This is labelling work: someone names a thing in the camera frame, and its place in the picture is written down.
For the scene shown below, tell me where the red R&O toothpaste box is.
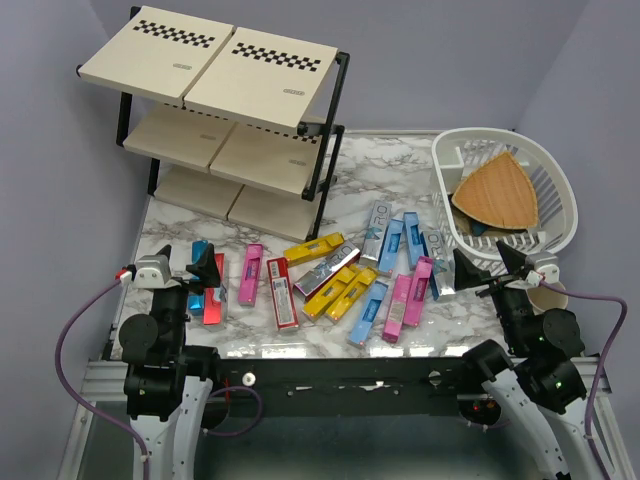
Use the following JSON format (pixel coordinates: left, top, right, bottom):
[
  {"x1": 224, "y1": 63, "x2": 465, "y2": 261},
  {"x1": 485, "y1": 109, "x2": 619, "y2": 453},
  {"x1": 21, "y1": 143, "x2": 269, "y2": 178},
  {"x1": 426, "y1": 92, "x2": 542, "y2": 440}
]
[{"x1": 202, "y1": 253, "x2": 228, "y2": 328}]

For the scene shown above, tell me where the beige three-tier shelf rack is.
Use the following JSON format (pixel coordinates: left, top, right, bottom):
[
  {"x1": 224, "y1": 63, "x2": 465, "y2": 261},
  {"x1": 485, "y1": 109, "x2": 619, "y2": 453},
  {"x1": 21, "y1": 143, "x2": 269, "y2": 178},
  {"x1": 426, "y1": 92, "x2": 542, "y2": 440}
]
[{"x1": 77, "y1": 6, "x2": 350, "y2": 242}]

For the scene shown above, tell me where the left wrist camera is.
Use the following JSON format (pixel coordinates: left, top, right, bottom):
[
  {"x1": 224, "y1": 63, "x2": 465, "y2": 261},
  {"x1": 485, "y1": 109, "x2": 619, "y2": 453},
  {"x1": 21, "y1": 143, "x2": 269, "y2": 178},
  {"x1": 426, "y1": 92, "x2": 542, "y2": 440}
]
[{"x1": 115, "y1": 254, "x2": 171, "y2": 290}]

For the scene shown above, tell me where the yellow toothpaste box middle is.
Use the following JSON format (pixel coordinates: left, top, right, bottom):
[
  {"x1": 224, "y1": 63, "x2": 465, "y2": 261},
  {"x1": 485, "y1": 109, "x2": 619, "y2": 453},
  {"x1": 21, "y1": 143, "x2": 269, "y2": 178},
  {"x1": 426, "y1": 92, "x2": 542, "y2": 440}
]
[{"x1": 303, "y1": 265, "x2": 361, "y2": 321}]

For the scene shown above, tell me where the silver R&O box upper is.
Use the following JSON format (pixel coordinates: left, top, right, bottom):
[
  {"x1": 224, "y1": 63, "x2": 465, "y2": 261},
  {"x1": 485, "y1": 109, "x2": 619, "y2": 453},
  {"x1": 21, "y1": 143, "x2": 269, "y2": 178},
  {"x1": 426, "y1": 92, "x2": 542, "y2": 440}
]
[{"x1": 359, "y1": 200, "x2": 392, "y2": 268}]

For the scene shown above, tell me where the light blue toothpaste box left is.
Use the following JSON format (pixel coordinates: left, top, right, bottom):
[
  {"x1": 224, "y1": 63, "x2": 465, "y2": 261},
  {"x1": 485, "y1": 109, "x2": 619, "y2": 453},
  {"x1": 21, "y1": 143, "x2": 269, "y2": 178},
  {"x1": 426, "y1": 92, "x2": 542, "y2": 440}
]
[{"x1": 378, "y1": 219, "x2": 404, "y2": 277}]

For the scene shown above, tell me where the pink toothpaste box back side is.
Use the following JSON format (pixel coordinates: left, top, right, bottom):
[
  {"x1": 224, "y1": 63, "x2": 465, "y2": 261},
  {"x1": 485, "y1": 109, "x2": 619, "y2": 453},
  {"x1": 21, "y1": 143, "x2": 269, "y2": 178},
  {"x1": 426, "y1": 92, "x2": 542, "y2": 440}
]
[{"x1": 382, "y1": 274, "x2": 412, "y2": 343}]

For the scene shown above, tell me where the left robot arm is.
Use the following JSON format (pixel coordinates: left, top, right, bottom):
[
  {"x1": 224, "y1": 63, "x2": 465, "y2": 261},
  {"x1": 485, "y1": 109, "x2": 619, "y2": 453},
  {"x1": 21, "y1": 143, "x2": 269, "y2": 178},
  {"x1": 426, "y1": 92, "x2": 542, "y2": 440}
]
[{"x1": 116, "y1": 244, "x2": 222, "y2": 479}]

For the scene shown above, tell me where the white plastic dish basket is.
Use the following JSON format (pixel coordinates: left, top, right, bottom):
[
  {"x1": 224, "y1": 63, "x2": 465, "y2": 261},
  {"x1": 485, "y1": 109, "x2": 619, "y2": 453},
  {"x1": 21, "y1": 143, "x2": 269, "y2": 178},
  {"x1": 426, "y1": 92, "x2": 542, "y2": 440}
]
[{"x1": 431, "y1": 128, "x2": 578, "y2": 265}]

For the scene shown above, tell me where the light blue toothpaste box lower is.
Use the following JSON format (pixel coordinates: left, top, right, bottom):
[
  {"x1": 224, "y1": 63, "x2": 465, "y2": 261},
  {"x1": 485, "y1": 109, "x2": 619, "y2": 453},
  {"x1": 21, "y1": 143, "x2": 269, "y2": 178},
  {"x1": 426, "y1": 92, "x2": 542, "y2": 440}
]
[{"x1": 348, "y1": 280, "x2": 389, "y2": 347}]

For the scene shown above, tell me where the black mounting rail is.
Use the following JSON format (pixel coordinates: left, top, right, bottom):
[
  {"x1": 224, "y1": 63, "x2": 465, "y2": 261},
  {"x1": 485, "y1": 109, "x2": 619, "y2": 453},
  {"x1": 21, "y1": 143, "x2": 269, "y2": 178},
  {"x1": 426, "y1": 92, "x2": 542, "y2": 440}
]
[{"x1": 206, "y1": 357, "x2": 503, "y2": 425}]

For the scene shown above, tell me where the woven wicker fan tray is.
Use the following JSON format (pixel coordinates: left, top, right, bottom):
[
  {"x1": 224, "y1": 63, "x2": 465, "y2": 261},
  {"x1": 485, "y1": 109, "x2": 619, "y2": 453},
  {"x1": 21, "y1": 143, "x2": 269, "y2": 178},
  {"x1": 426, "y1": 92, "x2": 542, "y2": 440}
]
[{"x1": 451, "y1": 151, "x2": 539, "y2": 230}]

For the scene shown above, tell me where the yellow toothpaste box upper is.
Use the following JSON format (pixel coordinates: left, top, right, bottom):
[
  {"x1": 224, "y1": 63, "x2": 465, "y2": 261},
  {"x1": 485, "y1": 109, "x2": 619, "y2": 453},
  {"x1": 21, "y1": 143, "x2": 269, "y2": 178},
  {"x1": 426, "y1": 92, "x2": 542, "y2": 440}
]
[{"x1": 283, "y1": 232, "x2": 344, "y2": 267}]

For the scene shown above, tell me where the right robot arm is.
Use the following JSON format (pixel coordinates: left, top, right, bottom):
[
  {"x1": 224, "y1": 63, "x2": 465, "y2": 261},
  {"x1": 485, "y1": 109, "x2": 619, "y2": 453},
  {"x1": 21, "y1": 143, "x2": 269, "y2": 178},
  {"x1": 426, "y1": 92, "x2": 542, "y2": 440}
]
[{"x1": 453, "y1": 241, "x2": 619, "y2": 479}]

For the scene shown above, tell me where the light blue toothpaste box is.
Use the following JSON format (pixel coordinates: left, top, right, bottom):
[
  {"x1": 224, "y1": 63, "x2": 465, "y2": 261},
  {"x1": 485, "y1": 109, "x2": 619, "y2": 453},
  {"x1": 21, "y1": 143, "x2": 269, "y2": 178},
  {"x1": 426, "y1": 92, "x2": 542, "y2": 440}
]
[
  {"x1": 348, "y1": 280, "x2": 389, "y2": 347},
  {"x1": 403, "y1": 212, "x2": 425, "y2": 270},
  {"x1": 378, "y1": 219, "x2": 404, "y2": 277}
]

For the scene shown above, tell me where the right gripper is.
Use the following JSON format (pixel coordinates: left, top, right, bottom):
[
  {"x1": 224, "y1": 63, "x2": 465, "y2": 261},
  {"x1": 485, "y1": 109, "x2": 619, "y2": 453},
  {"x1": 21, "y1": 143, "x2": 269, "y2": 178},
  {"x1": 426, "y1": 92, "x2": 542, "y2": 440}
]
[{"x1": 452, "y1": 238, "x2": 533, "y2": 352}]

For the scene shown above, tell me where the beige paper cup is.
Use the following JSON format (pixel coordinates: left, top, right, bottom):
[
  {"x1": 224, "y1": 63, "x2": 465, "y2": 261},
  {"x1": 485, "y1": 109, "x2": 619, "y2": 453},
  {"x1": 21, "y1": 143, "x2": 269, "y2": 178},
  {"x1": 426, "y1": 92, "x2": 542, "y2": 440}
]
[{"x1": 526, "y1": 282, "x2": 569, "y2": 314}]

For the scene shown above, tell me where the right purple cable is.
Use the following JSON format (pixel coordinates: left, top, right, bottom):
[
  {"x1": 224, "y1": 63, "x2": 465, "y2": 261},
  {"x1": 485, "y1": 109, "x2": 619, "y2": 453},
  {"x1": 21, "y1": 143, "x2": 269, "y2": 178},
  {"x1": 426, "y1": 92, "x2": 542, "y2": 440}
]
[{"x1": 537, "y1": 280, "x2": 628, "y2": 480}]

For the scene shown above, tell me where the silver blue R&O box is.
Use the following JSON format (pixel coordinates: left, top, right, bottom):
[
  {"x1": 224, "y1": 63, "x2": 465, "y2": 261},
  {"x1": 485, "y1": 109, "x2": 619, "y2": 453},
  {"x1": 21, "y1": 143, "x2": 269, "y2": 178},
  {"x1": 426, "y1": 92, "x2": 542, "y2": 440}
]
[{"x1": 421, "y1": 230, "x2": 455, "y2": 301}]

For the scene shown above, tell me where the yellow toothpaste box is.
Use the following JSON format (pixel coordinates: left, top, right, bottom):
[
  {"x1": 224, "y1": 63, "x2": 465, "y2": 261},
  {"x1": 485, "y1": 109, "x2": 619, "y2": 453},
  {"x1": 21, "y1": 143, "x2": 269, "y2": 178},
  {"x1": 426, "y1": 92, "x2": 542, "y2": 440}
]
[
  {"x1": 326, "y1": 267, "x2": 378, "y2": 323},
  {"x1": 303, "y1": 265, "x2": 361, "y2": 321},
  {"x1": 283, "y1": 232, "x2": 344, "y2": 267}
]

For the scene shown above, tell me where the blue metallic toothpaste box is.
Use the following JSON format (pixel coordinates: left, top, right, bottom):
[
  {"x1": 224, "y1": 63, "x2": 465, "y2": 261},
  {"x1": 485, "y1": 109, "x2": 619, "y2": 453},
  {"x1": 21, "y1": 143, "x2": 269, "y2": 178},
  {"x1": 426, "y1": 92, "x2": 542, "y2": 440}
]
[{"x1": 187, "y1": 240, "x2": 210, "y2": 317}]

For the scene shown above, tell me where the light blue toothpaste box right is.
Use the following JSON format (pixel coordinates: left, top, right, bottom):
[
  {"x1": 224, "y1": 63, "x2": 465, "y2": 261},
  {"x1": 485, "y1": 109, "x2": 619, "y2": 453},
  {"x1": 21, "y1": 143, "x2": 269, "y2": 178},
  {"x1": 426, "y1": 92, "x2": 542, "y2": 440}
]
[{"x1": 403, "y1": 212, "x2": 425, "y2": 270}]

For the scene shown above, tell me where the red toothpaste box barcode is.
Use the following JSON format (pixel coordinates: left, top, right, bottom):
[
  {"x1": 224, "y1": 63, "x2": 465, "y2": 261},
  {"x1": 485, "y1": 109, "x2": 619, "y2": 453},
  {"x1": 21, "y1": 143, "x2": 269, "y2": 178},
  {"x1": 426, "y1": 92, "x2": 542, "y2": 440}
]
[{"x1": 266, "y1": 257, "x2": 299, "y2": 331}]

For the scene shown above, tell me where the yellow toothpaste box lower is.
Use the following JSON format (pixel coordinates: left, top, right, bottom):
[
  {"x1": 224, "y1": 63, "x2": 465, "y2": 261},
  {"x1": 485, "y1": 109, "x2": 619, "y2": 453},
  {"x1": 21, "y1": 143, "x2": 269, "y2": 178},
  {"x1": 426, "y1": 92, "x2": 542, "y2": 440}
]
[{"x1": 326, "y1": 267, "x2": 378, "y2": 323}]

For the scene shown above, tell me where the silver red R&O box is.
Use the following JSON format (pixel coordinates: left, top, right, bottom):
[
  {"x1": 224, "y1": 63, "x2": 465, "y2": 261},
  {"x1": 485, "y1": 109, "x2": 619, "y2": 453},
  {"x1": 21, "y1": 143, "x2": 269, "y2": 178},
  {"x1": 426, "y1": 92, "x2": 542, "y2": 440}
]
[{"x1": 293, "y1": 240, "x2": 361, "y2": 301}]

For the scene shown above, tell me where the pink toothpaste box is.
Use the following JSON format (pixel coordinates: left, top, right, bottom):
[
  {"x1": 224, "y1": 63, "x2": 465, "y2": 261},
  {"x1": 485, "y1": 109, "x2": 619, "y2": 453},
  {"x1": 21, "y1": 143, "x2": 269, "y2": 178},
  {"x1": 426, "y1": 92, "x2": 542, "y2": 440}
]
[
  {"x1": 403, "y1": 256, "x2": 433, "y2": 327},
  {"x1": 382, "y1": 274, "x2": 412, "y2": 343},
  {"x1": 237, "y1": 243, "x2": 264, "y2": 307}
]

